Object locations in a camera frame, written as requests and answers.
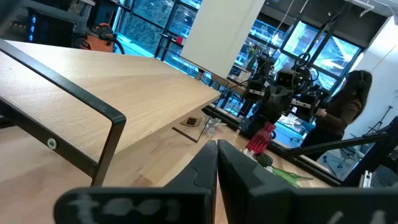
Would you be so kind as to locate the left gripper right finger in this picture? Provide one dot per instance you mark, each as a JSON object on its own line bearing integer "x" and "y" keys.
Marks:
{"x": 264, "y": 205}

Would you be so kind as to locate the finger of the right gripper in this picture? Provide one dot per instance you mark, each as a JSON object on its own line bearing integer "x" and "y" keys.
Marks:
{"x": 303, "y": 109}
{"x": 270, "y": 102}

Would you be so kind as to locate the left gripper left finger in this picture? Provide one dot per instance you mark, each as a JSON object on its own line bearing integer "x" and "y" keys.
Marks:
{"x": 186, "y": 202}

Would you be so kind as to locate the red glass vase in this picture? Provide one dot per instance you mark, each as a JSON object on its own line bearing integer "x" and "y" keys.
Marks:
{"x": 260, "y": 138}

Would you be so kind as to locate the black artificial tulip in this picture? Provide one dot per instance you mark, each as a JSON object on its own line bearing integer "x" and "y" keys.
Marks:
{"x": 264, "y": 159}

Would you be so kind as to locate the white blossom grass spray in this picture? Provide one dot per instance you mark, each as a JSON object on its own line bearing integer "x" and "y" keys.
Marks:
{"x": 247, "y": 152}

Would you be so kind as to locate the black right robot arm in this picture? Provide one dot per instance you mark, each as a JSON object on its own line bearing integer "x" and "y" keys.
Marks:
{"x": 255, "y": 127}

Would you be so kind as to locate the person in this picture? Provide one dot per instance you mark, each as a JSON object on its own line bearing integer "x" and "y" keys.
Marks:
{"x": 340, "y": 112}

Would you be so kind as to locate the black tripod stand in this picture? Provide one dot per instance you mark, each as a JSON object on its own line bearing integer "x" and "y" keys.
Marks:
{"x": 377, "y": 123}

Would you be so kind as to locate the orange and black vacuum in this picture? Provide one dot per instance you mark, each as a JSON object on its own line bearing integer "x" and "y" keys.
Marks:
{"x": 99, "y": 40}

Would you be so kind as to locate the black computer tower blue lights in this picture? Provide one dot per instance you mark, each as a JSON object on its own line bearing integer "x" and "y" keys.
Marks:
{"x": 34, "y": 28}

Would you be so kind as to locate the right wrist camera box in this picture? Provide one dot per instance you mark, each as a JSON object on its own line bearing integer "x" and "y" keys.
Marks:
{"x": 284, "y": 79}

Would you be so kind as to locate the black aluminium mounting frame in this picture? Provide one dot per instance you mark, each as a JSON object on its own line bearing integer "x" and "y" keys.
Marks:
{"x": 314, "y": 171}

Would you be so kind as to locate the wooden shelf with black frame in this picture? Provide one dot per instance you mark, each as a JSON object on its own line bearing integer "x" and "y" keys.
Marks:
{"x": 124, "y": 84}

